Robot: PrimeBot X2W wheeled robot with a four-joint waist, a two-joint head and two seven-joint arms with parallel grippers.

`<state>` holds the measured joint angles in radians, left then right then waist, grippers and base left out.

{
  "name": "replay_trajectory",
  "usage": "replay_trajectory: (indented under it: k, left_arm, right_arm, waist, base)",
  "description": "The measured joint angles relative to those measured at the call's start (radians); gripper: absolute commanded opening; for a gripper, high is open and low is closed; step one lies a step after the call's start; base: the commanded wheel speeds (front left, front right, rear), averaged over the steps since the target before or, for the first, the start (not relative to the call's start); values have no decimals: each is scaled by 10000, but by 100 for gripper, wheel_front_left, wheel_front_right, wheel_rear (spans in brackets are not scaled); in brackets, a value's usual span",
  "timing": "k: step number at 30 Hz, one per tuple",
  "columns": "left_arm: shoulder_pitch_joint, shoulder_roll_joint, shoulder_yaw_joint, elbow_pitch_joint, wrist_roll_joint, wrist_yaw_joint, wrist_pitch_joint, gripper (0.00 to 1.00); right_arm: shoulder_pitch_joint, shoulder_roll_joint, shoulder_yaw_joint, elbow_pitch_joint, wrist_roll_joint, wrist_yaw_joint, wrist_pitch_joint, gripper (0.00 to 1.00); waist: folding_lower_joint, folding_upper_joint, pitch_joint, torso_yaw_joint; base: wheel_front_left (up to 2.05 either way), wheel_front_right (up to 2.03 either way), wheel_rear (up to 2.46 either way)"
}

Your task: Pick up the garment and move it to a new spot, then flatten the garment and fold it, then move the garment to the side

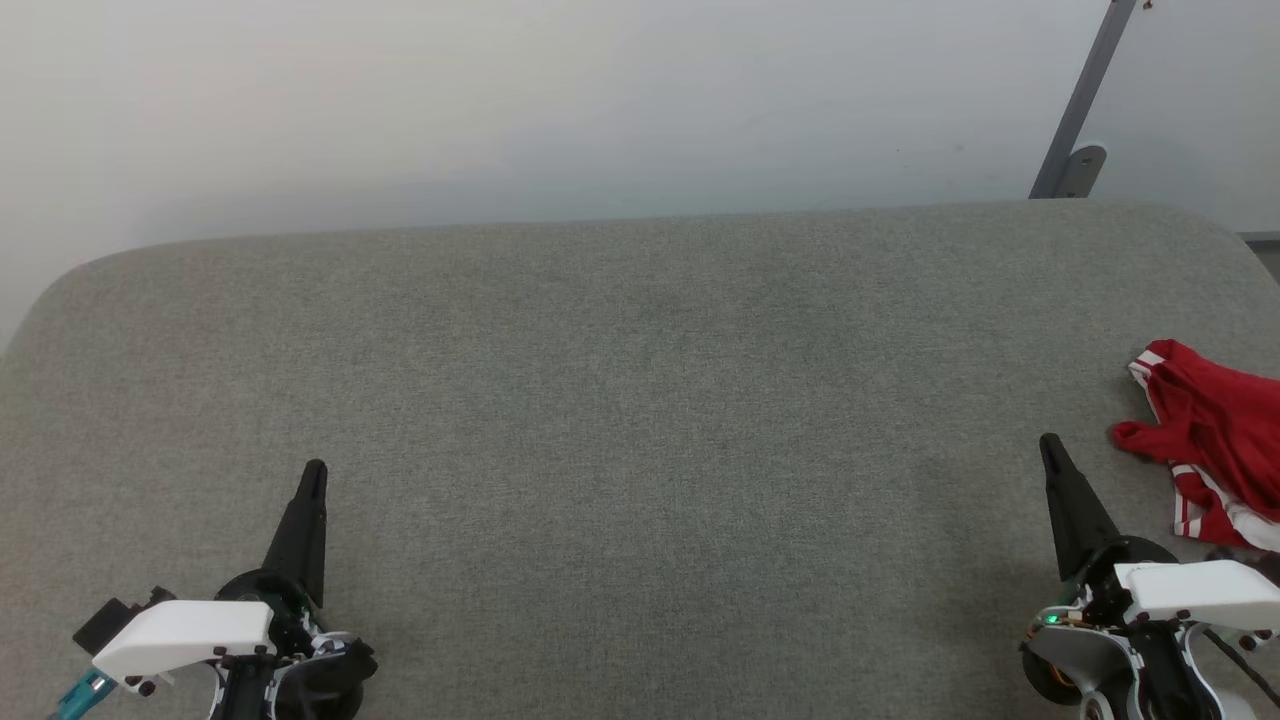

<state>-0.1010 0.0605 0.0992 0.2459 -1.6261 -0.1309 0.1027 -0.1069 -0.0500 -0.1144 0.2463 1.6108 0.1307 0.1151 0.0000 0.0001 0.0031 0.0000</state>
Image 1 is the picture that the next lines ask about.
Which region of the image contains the grey metal pole bracket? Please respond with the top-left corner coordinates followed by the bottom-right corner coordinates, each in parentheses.
top-left (1055, 145), bottom-right (1108, 199)

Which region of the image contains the red white garment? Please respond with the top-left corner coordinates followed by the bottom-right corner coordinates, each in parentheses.
top-left (1110, 338), bottom-right (1280, 553)

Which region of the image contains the teal cable connector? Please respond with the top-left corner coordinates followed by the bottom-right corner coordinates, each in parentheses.
top-left (45, 668), bottom-right (116, 720)

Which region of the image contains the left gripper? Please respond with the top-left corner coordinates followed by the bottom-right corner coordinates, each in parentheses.
top-left (215, 459), bottom-right (329, 653)

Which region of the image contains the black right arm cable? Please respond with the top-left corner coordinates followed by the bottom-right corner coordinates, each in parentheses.
top-left (1200, 628), bottom-right (1280, 706)

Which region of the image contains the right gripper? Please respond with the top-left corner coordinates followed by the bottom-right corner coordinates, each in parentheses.
top-left (1038, 433), bottom-right (1181, 627)

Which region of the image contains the grey metal pole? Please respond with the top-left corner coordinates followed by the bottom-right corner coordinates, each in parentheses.
top-left (1029, 0), bottom-right (1141, 199)

